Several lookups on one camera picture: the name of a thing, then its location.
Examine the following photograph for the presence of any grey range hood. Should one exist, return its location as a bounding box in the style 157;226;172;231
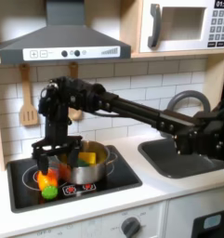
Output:
0;0;132;65

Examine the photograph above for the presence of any orange toy carrot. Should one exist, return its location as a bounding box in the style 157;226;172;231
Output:
36;166;60;200

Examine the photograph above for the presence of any wooden spoon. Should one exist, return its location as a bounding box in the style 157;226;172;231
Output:
67;61;84;122

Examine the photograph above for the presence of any black toy cooktop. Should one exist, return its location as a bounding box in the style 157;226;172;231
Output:
6;144;143;214

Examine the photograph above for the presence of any wooden slotted spatula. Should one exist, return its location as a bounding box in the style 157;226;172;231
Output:
19;63;40;126

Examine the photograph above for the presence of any grey oven knob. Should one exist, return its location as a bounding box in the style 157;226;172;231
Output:
121;217;141;238

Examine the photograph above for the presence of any dark grey sink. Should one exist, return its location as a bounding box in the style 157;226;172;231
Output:
137;137;224;179

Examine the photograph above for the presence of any steel pot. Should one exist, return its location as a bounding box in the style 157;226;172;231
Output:
59;140;118;186

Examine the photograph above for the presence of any white microwave door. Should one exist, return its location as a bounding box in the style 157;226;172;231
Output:
138;0;224;54

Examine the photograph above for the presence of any dark grey tap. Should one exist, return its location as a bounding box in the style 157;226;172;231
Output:
159;89;212;139

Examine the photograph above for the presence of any thin black cable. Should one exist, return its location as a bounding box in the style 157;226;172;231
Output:
38;81;59;116

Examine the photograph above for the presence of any yellow toy block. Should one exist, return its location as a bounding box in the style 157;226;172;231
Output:
78;151;98;165

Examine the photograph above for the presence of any white lower kitchen cabinet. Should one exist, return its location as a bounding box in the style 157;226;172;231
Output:
0;184;224;238

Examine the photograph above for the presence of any light wood upper cabinet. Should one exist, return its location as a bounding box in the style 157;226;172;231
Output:
119;0;224;60

